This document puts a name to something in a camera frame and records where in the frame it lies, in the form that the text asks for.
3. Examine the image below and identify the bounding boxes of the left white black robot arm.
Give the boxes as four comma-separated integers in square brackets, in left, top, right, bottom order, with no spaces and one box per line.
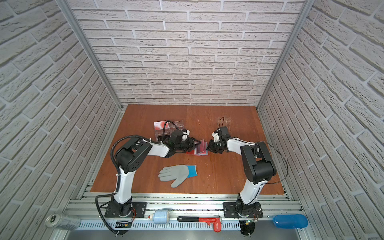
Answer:
[101,121,201,217]

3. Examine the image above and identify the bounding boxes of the red leather card holder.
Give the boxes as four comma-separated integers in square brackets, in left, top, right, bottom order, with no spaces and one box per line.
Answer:
[187,140,208,156]

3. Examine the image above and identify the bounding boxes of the red black pipe wrench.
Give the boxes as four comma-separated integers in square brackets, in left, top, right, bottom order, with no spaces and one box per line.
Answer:
[177,216,222,233]

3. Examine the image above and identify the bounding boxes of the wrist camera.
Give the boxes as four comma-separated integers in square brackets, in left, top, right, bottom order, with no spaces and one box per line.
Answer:
[212,132,220,142]
[182,129,190,136]

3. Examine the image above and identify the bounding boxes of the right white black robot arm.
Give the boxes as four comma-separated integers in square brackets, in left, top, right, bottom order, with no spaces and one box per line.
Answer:
[207,117,288,216]

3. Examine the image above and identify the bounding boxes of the red white card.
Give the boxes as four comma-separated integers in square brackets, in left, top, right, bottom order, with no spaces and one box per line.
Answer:
[154,121,168,131]

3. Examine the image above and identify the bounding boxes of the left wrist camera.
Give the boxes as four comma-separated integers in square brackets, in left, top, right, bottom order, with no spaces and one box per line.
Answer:
[182,129,190,136]

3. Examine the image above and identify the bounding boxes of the grey blue work glove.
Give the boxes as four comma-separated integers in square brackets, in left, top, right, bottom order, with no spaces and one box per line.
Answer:
[158,165,198,188]

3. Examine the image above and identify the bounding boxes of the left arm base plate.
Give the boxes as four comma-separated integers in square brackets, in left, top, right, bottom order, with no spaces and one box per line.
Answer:
[104,201,147,218]

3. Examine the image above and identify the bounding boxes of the white plastic bottle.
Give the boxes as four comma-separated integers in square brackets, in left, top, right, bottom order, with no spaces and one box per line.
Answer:
[149,209,170,225]

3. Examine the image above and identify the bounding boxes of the aluminium rail frame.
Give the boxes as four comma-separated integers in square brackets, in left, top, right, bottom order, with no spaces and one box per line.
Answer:
[63,192,305,232]

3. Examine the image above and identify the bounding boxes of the blue plastic bottle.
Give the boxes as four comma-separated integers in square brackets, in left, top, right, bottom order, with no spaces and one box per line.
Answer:
[273,215,309,229]

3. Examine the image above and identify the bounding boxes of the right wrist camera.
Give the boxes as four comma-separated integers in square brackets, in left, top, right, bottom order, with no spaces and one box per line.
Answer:
[212,132,220,142]

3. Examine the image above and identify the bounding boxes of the clear acrylic card organizer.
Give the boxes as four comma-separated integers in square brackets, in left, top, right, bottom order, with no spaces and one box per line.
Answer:
[154,121,184,142]

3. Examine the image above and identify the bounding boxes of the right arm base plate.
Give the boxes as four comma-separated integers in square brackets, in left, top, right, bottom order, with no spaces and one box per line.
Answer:
[223,201,264,219]

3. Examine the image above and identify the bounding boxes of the silver drink can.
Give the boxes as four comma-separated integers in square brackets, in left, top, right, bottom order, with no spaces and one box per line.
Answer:
[45,214,81,231]

